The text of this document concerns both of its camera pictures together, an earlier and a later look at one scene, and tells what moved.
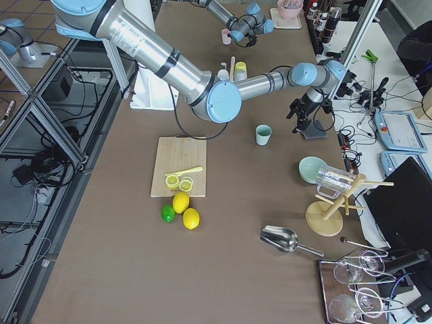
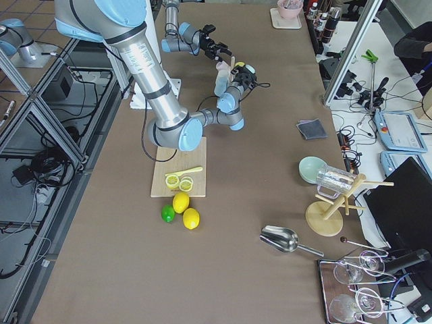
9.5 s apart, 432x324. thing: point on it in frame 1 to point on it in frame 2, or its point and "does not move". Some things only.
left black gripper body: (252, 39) to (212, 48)
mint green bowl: (309, 167) does not move
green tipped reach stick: (370, 56) does not move
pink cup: (225, 39) to (222, 65)
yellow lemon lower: (191, 217) does not move
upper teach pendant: (398, 131) does not move
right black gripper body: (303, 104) to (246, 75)
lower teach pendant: (391, 160) does not move
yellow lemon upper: (180, 202) does not move
